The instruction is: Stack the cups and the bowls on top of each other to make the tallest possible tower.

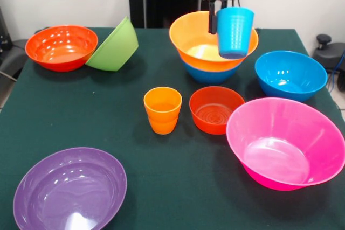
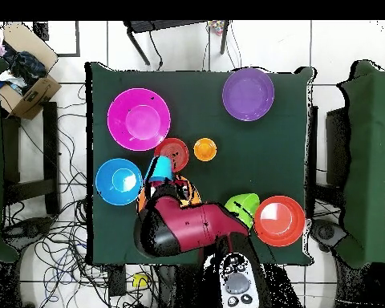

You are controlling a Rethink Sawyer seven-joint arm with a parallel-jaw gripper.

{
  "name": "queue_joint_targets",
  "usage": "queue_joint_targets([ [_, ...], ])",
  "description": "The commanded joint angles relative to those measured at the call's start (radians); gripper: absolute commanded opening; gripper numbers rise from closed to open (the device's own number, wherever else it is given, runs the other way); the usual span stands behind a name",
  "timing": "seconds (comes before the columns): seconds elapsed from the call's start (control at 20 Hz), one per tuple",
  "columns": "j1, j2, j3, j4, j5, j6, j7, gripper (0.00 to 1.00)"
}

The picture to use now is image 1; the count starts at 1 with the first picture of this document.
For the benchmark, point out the blue cup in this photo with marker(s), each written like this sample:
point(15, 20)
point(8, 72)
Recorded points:
point(234, 33)

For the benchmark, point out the large orange bowl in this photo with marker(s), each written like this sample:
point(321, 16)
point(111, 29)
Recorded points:
point(194, 41)

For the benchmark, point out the blue cone-shaped bowl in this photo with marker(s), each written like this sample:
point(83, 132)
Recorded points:
point(210, 76)

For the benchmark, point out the green bowl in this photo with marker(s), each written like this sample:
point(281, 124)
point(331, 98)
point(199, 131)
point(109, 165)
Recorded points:
point(116, 52)

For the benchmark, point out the large red-orange bowl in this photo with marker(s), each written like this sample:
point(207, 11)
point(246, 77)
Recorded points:
point(62, 49)

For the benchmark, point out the blue round bowl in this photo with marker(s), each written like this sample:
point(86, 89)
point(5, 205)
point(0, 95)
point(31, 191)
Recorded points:
point(291, 84)

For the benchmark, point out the orange cup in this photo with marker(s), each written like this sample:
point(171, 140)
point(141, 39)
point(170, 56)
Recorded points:
point(163, 127)
point(162, 106)

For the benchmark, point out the small red bowl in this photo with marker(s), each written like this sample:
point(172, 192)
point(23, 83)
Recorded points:
point(210, 125)

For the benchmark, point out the pink bowl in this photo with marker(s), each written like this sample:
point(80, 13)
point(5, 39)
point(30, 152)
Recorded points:
point(277, 154)

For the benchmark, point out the dark green table cloth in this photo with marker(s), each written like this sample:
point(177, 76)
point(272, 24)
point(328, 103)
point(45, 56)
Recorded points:
point(81, 119)

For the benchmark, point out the black equipment box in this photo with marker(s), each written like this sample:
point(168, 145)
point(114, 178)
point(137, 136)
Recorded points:
point(4, 30)

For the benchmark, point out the purple bowl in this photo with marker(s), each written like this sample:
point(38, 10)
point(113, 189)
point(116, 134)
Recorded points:
point(70, 192)

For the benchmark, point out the black pedestal foot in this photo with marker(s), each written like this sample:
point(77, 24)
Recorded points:
point(328, 55)
point(10, 55)

